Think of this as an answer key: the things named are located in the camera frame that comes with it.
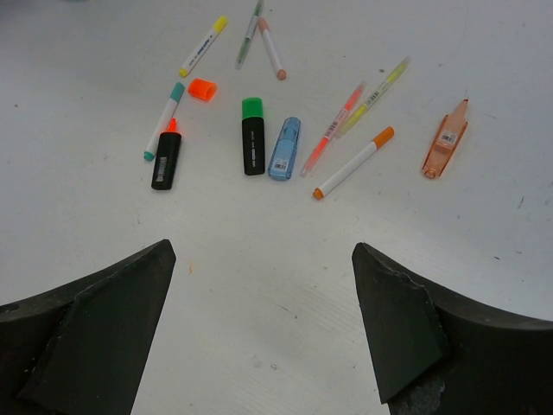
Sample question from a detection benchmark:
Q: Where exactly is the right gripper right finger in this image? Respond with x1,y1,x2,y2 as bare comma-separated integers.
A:
352,243,552,414

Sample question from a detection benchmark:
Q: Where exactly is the yellow capped white marker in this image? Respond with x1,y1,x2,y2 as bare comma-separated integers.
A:
178,16,228,78

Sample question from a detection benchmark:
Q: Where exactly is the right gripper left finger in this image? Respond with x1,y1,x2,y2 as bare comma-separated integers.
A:
1,239,176,414

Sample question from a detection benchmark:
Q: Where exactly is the orange clear highlighter pen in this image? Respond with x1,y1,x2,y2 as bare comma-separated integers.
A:
300,80,366,177

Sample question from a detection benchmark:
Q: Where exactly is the orange highlighter cap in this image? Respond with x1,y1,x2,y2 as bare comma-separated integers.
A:
188,79,218,102

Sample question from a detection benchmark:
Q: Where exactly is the orange capped white marker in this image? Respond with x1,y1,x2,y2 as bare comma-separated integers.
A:
312,126,395,201

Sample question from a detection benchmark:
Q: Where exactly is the blue correction tape dispenser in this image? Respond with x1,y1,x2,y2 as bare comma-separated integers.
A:
268,117,302,181

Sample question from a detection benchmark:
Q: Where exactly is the black highlighter orange tip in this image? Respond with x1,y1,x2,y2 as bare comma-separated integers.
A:
151,118,182,191

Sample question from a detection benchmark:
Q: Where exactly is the pink capped white marker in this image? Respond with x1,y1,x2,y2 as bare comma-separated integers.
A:
258,17,287,80

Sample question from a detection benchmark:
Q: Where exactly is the black highlighter green cap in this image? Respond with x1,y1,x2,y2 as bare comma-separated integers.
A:
241,97,265,176

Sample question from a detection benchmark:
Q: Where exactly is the green clear pen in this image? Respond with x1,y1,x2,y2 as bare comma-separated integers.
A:
235,0,264,70

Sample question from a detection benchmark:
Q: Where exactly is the teal capped white marker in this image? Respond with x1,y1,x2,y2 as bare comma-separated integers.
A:
143,82,185,162

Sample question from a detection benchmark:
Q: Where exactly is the yellow clear highlighter pen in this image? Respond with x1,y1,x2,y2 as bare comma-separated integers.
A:
337,56,411,138

